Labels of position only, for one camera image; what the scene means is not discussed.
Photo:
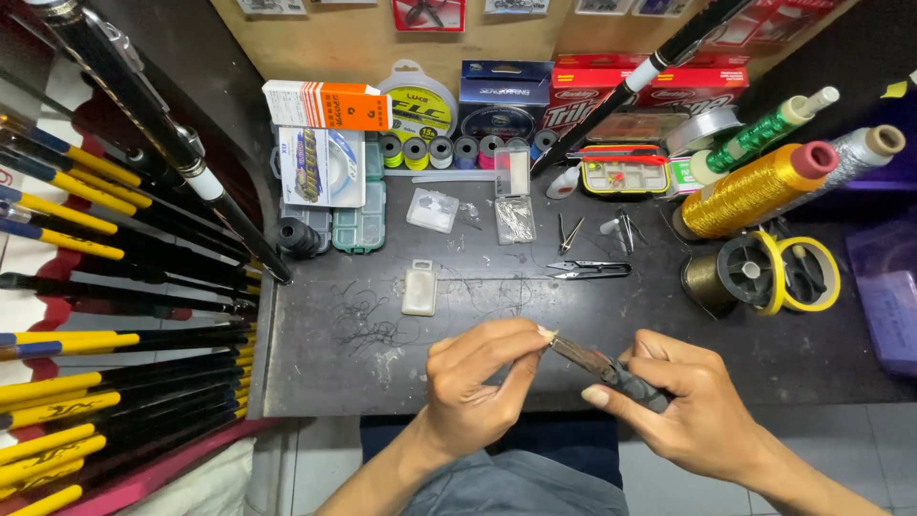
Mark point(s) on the yellow tape roll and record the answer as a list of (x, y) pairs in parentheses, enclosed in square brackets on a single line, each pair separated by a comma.
[(809, 276)]

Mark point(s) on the dark blue line box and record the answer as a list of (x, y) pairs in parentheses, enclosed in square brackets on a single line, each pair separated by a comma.
[(505, 97)]

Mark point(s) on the black spool stack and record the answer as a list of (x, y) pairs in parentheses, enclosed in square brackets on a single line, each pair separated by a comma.
[(297, 238)]

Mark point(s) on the clear box of hooks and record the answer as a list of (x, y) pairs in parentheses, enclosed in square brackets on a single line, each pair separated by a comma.
[(514, 221)]

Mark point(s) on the red fishing line box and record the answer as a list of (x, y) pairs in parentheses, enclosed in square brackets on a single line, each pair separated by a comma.
[(698, 86), (580, 93)]

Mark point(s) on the black spool olive line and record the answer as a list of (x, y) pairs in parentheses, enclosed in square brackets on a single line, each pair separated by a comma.
[(731, 276)]

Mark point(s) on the orange and white box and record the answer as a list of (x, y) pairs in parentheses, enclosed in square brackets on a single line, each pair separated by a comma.
[(326, 106)]

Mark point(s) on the clear line spool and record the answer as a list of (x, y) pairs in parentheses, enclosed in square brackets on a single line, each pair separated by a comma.
[(702, 129)]

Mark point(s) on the small green-white box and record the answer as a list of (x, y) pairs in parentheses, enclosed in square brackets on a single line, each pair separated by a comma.
[(682, 179)]

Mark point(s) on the red hanging packet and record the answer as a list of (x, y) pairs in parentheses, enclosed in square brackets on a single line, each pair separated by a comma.
[(428, 14)]

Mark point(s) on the small open clear box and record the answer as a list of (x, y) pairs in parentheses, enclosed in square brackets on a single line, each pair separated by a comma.
[(512, 170)]

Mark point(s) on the small metal scissors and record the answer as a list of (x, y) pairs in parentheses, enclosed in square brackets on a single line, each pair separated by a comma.
[(627, 229)]

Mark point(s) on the silver metallic thread cone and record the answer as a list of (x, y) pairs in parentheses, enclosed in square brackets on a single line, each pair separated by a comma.
[(852, 161)]

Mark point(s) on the green tackle box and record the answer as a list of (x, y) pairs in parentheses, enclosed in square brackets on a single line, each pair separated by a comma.
[(362, 222)]

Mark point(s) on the person's left hand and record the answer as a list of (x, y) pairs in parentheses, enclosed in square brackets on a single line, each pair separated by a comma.
[(465, 387)]

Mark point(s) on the gold metallic thread cone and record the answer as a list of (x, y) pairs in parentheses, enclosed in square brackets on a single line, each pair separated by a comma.
[(745, 190)]

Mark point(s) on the person's dark blue shorts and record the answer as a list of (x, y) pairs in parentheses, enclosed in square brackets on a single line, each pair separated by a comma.
[(559, 437)]

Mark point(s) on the green metallic thread cone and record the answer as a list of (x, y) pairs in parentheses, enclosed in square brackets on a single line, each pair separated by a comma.
[(759, 136)]

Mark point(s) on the rack of yellow-black fishing rods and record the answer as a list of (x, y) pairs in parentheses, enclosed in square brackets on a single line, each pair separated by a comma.
[(107, 344)]

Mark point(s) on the thick black fishing rod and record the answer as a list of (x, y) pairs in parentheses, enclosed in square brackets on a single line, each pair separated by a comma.
[(157, 122)]

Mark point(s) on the flat clear compartment box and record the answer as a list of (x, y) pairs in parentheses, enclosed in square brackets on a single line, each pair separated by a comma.
[(634, 125)]

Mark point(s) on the yellow tackle box red lid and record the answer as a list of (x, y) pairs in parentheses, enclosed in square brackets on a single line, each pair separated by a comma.
[(625, 174)]

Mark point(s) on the black rod with white band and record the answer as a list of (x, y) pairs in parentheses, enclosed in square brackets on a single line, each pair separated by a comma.
[(645, 72)]

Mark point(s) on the row of small thread spools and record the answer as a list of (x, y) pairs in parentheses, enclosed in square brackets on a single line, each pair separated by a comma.
[(458, 152)]

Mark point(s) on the white plastic bag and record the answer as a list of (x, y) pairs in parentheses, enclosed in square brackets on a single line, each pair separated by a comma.
[(200, 487)]

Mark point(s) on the white glue bottle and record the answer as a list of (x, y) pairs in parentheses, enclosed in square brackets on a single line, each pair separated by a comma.
[(562, 185)]

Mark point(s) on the yellow fishing line spool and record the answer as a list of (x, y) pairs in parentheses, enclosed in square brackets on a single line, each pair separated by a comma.
[(423, 104)]

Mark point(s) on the white line packet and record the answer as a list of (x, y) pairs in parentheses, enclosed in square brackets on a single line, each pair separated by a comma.
[(321, 166)]

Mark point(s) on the small metal tweezers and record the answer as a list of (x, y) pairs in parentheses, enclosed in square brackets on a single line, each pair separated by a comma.
[(568, 236)]

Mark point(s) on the black thread snips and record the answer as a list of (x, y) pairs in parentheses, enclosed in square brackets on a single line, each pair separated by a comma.
[(591, 270)]

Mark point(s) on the pile of black line scraps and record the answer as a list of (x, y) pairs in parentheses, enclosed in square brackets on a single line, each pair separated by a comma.
[(372, 322)]

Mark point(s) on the person's right hand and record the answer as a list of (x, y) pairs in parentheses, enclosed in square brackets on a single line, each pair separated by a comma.
[(688, 408)]

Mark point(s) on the person's grey shirt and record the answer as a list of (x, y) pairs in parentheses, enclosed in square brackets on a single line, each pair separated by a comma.
[(516, 487)]

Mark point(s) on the white plastic case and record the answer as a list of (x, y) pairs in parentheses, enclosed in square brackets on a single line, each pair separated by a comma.
[(420, 290)]

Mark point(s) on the purple plastic box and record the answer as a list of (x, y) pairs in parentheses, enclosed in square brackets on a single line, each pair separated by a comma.
[(888, 294)]

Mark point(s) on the clear grey tackle box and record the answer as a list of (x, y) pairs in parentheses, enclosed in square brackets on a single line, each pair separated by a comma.
[(308, 218)]

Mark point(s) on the small clear plastic bag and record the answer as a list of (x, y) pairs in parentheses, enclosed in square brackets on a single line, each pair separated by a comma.
[(432, 210)]

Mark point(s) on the row of hanging packets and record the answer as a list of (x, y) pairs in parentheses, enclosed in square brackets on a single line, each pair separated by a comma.
[(516, 6)]

